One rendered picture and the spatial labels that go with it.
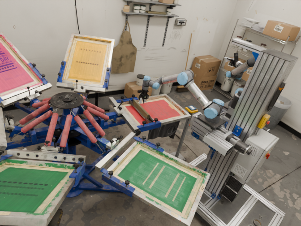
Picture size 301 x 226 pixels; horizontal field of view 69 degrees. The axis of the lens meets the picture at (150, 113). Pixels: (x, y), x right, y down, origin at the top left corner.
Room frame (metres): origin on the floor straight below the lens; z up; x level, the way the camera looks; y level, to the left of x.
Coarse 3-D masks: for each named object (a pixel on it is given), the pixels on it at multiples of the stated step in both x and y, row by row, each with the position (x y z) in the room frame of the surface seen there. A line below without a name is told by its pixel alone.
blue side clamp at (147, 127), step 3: (147, 123) 2.00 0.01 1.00; (150, 123) 2.01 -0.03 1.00; (153, 123) 2.02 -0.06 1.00; (156, 123) 2.02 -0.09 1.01; (159, 123) 2.05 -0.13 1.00; (141, 126) 1.92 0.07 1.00; (144, 126) 1.92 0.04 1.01; (147, 126) 1.94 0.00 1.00; (150, 126) 1.97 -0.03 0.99; (153, 126) 2.00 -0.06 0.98; (156, 126) 2.02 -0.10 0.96; (159, 126) 2.05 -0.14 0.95; (141, 129) 1.90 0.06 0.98; (144, 129) 1.92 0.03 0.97; (147, 129) 1.95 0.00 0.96; (150, 129) 1.98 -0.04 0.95
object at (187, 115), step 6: (150, 96) 2.65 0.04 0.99; (156, 96) 2.68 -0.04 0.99; (162, 96) 2.75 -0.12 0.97; (168, 96) 2.75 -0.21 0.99; (126, 102) 2.39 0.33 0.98; (174, 102) 2.62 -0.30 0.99; (180, 108) 2.50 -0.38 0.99; (186, 114) 2.38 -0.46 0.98; (132, 120) 2.02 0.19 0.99; (168, 120) 2.16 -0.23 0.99; (174, 120) 2.20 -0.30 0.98; (180, 120) 2.26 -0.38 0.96
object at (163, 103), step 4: (160, 100) 2.65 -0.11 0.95; (164, 100) 2.68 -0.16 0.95; (140, 104) 2.45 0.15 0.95; (144, 104) 2.46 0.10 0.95; (148, 104) 2.48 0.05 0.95; (164, 104) 2.57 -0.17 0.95; (168, 104) 2.59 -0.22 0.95; (128, 108) 2.30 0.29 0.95; (132, 108) 2.32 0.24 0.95; (144, 108) 2.38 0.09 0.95; (132, 112) 2.23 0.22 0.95; (136, 112) 2.25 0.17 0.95
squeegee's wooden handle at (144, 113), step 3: (135, 102) 2.31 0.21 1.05; (135, 105) 2.31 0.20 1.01; (138, 105) 2.25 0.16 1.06; (138, 108) 2.24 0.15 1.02; (141, 108) 2.20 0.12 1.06; (141, 111) 2.19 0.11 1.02; (144, 111) 2.15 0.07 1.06; (144, 114) 2.13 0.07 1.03; (147, 114) 2.09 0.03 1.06; (147, 117) 2.09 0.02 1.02
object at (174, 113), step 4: (168, 108) 2.50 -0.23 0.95; (148, 112) 2.30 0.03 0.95; (172, 112) 2.41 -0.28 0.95; (176, 112) 2.43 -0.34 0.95; (136, 116) 2.16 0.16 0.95; (140, 116) 2.18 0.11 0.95; (152, 116) 2.23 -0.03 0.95; (168, 116) 2.30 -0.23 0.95; (172, 116) 2.32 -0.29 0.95; (176, 116) 2.34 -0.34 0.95; (140, 120) 2.10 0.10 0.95; (144, 120) 2.11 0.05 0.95
